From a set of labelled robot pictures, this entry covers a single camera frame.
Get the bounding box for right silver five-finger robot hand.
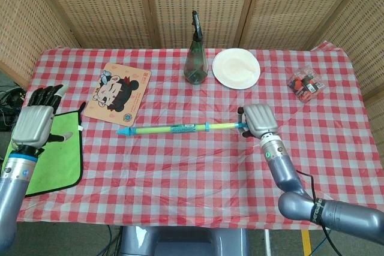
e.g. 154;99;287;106
237;103;280;139

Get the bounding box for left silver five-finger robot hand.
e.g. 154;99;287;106
11;84;74;156

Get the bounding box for long telescopic water squirter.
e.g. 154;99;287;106
116;122;214;138

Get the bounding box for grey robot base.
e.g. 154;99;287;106
119;225;250;256

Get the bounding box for green microfiber cloth black trim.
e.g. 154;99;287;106
2;101;87;198

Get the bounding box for white paper plate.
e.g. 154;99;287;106
212;47;261;91

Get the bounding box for clear box of coffee capsules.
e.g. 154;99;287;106
286;68;327;104

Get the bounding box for dark green plastic bottle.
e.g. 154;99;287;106
183;10;209;86

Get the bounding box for red white checkered tablecloth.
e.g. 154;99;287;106
16;41;382;230

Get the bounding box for cartoon girl mouse pad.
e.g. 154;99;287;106
82;62;152;127

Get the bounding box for yellow floor tape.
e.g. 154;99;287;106
300;228;312;256

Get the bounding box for woven bamboo folding screen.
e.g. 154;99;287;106
0;0;384;103

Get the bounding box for black cable bundle on floor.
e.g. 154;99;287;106
0;84;26;133

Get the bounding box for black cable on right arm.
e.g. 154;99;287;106
295;170;340;256

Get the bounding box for black printed strap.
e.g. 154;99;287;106
310;198;325;227

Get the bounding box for dark cables under table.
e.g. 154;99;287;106
101;225;121;256

